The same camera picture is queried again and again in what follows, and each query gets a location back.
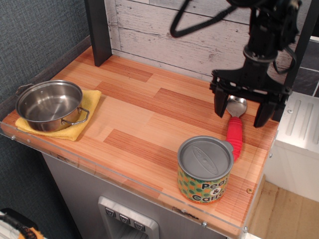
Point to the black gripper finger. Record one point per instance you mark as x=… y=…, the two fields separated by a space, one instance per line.
x=220 y=101
x=264 y=112

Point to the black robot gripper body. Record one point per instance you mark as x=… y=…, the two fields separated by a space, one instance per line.
x=252 y=81

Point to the red handled metal spoon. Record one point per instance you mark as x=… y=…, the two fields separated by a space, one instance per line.
x=236 y=107

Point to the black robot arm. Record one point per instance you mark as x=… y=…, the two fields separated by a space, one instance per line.
x=273 y=27

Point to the white toy sink unit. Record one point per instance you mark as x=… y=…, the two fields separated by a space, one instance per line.
x=293 y=162

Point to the peas and carrots can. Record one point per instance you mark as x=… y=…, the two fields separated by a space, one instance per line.
x=204 y=165

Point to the silver toy fridge dispenser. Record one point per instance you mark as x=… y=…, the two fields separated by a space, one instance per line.
x=121 y=222

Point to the stainless steel pot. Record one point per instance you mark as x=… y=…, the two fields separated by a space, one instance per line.
x=51 y=106

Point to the orange cloth at corner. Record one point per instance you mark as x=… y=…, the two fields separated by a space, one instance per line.
x=33 y=234

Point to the black right shelf post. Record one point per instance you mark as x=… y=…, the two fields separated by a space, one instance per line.
x=299 y=49

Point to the black shelf post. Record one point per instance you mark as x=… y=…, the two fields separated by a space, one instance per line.
x=299 y=49
x=99 y=31

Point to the black left shelf post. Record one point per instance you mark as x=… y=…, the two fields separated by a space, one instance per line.
x=99 y=31

